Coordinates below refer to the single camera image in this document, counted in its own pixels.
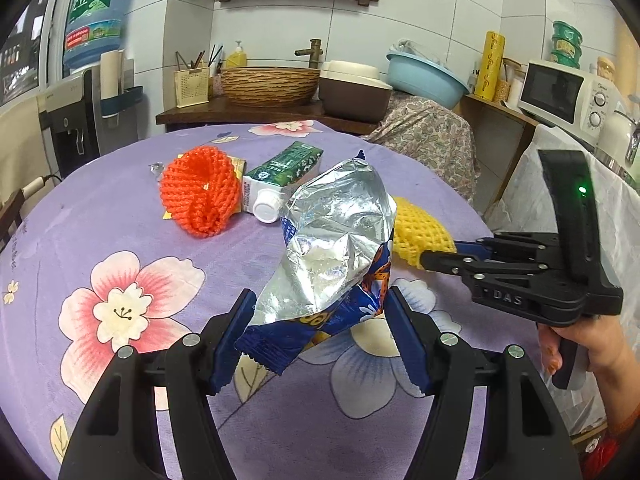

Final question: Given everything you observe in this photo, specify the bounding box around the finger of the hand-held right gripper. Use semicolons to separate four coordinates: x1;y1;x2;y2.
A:
452;232;559;262
419;249;555;287

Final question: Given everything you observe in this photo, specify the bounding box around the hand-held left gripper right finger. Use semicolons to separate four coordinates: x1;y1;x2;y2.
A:
384;285;583;480

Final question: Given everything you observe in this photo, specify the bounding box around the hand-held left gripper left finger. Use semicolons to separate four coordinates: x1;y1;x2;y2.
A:
57;287;258;480

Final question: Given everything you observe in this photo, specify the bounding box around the yellow foam fruit net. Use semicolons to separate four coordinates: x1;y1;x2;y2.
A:
390;196;457;268

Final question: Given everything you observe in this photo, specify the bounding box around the blue foil chips bag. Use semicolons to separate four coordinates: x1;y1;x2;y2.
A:
234;152;398;376

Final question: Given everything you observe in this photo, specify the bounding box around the orange foam fruit net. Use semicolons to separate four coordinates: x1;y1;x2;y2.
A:
159;149;240;239

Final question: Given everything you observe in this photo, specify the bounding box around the green and white milk carton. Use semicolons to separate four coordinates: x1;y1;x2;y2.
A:
241;141;323;224

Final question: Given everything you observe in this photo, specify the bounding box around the person's right forearm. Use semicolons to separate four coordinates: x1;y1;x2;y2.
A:
582;360;640;480

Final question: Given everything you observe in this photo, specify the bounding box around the person's right hand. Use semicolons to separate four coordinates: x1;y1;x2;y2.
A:
537;305;636;386

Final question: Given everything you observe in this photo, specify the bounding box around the light wooden shelf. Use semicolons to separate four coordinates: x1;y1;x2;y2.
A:
457;92;543;201

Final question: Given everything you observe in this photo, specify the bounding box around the paisley floral cloth cover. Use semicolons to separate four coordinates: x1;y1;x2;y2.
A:
362;95;481;206

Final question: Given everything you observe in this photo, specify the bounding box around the white microwave oven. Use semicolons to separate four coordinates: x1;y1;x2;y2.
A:
517;58;608;128
597;110;640;166

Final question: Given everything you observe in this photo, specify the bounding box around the glass storage jar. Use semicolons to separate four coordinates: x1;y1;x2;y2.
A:
492;57;526;106

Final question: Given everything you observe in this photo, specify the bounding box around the purple floral tablecloth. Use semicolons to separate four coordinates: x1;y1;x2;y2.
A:
0;120;551;480

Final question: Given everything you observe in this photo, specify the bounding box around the light blue plastic basin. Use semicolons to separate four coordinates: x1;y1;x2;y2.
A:
386;52;470;109

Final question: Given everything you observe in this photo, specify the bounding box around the yellow wrap roll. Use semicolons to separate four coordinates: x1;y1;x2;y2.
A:
474;31;503;100

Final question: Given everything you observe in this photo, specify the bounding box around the brown and cream rice cooker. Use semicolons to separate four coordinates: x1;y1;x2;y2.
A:
318;60;393;123

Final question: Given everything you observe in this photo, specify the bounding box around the clear plastic bag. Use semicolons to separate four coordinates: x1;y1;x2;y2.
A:
395;37;441;63

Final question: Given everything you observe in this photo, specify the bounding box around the dark wooden counter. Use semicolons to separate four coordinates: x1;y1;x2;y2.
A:
156;95;381;136

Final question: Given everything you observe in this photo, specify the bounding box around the bronze faucet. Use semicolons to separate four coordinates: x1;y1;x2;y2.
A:
295;38;323;69

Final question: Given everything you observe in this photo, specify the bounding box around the wicker basket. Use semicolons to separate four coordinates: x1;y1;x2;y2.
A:
220;66;321;107

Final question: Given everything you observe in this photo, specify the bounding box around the cream chopstick holder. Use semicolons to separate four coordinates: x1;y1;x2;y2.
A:
173;45;223;108

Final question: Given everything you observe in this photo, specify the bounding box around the water dispenser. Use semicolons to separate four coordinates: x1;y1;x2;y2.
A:
37;67;143;178

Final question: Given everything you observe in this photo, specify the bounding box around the sliding window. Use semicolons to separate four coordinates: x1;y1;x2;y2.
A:
0;0;61;108

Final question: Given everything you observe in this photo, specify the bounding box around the blue water jug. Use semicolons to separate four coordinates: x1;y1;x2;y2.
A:
62;0;132;68

